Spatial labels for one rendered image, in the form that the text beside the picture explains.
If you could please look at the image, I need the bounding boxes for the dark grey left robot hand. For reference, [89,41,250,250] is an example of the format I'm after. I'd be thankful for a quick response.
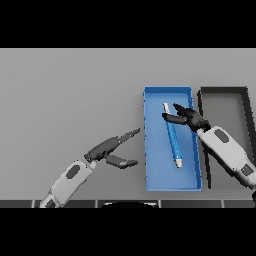
[83,127,141,170]

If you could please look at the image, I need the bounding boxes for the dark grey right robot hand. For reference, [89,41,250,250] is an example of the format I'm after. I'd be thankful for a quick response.
[161,102,212,133]

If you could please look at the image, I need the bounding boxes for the blue pipe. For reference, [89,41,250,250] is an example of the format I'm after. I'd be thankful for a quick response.
[162,102,184,169]

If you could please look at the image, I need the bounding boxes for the dark grey bin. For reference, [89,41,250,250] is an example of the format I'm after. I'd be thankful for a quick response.
[197,86,256,190]

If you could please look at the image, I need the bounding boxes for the blue bin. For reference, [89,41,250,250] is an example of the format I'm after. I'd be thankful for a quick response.
[143,86,203,192]

